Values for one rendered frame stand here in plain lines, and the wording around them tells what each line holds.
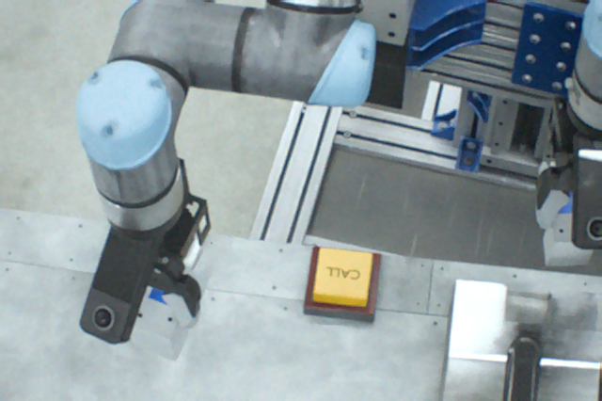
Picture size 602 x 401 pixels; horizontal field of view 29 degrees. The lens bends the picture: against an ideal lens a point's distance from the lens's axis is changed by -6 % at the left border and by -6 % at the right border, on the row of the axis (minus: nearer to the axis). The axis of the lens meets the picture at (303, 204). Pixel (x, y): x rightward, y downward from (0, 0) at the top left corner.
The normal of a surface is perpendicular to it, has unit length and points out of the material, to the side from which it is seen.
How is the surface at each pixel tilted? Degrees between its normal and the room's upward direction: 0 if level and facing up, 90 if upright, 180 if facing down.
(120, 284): 29
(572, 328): 0
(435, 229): 0
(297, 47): 50
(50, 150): 0
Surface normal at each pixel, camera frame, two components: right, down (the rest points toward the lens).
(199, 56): -0.15, 0.32
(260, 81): -0.18, 0.69
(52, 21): -0.01, -0.51
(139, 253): -0.21, -0.06
